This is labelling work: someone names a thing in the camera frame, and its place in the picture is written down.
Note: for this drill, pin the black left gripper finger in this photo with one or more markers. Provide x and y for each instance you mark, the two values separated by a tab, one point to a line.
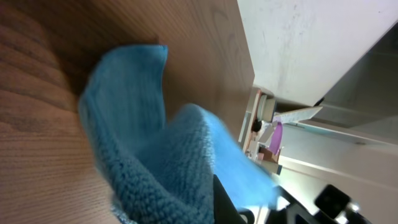
223	209

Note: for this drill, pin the white cabinet panel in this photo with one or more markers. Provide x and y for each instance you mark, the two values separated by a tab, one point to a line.
300	49

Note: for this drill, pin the cluttered shelf items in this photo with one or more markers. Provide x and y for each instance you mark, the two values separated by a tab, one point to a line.
263	127

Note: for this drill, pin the blue microfiber cloth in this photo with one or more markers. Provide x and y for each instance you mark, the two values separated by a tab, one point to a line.
162	171

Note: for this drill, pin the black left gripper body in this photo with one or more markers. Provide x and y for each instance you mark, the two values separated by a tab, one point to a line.
330	206

